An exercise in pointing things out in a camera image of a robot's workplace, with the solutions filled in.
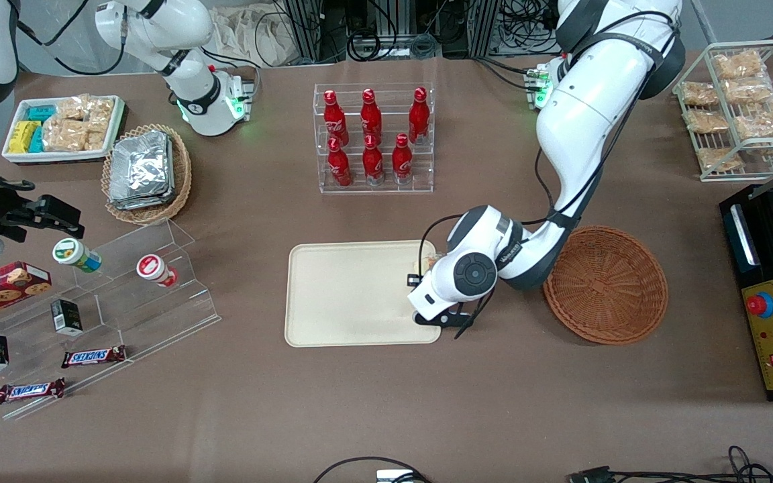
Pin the red cola bottle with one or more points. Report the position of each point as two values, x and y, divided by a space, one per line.
372 162
334 117
339 164
401 161
418 115
370 115

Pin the clear acrylic stepped shelf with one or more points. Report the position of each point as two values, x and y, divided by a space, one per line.
145 315

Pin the white plug adapter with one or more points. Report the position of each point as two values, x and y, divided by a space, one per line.
393 476

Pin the green lid cup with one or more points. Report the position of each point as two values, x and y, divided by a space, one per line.
74 255

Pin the beige cloth bag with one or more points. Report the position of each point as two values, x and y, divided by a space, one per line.
252 33

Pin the silver foil pack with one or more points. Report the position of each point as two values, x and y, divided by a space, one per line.
158 201
139 164

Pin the brown snickers bar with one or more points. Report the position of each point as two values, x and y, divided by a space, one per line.
29 390
93 356

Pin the red lid cup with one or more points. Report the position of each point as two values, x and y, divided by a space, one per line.
155 270

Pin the oval tan wicker basket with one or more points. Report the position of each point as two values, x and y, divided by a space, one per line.
182 181

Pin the aluminium frame post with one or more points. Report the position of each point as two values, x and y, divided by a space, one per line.
484 27
306 27

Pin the round brown wicker basket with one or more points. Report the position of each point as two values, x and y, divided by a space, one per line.
618 288

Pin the white snack tray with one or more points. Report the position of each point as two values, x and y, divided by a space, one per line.
17 157

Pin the red emergency stop button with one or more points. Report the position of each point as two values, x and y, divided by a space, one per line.
760 305

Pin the black control box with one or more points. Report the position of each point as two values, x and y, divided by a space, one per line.
762 268

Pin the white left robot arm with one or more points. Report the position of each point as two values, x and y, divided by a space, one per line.
581 121

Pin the clear acrylic bottle rack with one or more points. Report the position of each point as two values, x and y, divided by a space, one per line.
373 184

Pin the teal snack pack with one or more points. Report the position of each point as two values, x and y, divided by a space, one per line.
41 113
37 141

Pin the clear rice cracker bag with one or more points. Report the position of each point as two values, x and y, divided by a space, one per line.
72 109
96 137
101 111
64 135

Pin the yellow snack pack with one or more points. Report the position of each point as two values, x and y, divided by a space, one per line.
23 137

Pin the clear fried snack bag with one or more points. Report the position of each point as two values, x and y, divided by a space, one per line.
737 64
705 121
698 94
718 159
747 90
762 121

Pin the beige rectangular tray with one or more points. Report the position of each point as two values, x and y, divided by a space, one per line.
353 295

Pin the triangle sandwich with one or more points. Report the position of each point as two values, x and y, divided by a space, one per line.
428 263

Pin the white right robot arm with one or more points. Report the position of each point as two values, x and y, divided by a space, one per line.
193 100

